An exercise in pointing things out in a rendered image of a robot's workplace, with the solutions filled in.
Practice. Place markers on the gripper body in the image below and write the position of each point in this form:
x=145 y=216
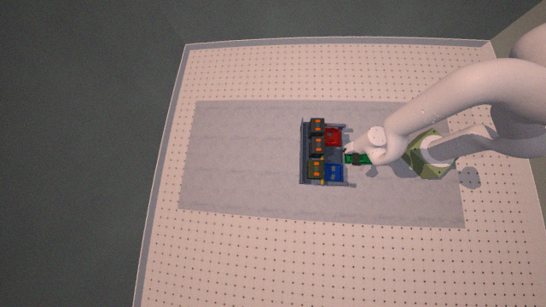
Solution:
x=349 y=148

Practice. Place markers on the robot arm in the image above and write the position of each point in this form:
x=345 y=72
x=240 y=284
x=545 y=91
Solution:
x=514 y=85

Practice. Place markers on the dark grey metal bin rack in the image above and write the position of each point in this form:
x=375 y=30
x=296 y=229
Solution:
x=332 y=155

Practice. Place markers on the green bin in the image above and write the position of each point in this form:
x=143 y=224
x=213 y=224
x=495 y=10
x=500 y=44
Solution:
x=363 y=159

